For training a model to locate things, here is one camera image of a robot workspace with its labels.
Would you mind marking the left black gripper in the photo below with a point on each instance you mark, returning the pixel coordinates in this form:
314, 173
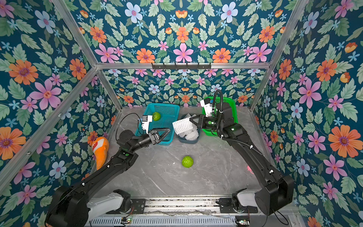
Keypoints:
154, 138

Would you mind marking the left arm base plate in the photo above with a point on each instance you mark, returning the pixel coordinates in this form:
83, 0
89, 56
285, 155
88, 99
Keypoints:
135, 206

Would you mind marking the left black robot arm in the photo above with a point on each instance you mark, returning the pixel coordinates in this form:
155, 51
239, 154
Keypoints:
75, 206

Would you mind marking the teal plastic basket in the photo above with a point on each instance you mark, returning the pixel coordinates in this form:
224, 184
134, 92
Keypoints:
169, 114

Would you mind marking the pink alarm clock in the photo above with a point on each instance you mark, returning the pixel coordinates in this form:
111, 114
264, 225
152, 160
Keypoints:
250, 170

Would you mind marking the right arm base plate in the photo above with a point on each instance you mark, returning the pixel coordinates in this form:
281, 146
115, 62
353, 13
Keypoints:
231, 205

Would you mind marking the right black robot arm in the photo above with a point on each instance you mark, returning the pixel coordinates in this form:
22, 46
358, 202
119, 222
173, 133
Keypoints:
276, 189

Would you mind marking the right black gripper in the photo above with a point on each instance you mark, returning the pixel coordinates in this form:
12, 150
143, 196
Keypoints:
200, 121

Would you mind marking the green custard apple back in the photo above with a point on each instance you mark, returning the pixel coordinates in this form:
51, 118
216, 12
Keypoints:
156, 116

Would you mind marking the green plastic basket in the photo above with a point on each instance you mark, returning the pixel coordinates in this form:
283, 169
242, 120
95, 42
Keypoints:
232, 110

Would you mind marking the orange clownfish plush toy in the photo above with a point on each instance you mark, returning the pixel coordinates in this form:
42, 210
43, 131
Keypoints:
100, 147

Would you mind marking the white foam net back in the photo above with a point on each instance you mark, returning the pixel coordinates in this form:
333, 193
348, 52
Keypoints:
191, 133

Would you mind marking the green custard apple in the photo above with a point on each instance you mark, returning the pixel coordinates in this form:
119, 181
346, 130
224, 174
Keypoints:
187, 162
156, 116

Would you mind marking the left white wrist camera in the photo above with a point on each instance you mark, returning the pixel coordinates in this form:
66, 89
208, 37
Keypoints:
145, 121

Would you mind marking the black hook rail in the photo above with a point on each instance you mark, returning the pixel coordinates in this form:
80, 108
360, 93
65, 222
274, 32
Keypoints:
181, 66

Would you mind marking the grey foam net tray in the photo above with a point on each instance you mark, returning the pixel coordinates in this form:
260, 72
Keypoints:
183, 140

